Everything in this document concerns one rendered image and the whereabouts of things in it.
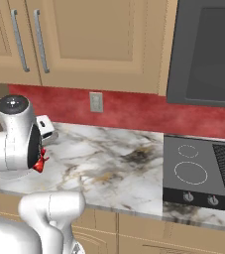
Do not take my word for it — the narrow tan drawer front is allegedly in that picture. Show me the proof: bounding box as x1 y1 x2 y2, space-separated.
71 206 119 234

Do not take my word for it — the wide tan cupboard door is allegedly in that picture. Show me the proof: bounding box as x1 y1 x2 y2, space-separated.
24 0 169 96

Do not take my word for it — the red fish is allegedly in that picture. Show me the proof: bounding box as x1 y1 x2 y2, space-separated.
32 147 51 174

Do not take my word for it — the grey wall socket plate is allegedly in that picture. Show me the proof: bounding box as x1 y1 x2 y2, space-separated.
88 91 104 114

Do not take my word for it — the grey hob knob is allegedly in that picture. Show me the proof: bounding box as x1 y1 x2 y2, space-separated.
206 194 220 207
182 190 195 203

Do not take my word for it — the grey bar cupboard handle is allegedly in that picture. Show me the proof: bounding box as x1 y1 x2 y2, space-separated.
33 8 51 74
10 8 31 73

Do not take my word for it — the wide tan drawer front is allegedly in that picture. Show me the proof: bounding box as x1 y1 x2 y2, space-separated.
117 212 225 254

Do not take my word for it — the dark grey microwave oven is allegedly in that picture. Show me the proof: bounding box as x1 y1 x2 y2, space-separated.
166 0 225 109

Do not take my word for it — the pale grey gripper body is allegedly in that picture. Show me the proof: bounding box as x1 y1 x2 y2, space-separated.
41 130 59 147

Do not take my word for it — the tan base cupboard door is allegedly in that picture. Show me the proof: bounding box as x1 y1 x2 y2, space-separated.
69 227 118 254

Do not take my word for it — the dark grey hob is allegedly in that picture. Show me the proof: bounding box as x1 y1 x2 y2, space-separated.
162 134 225 213

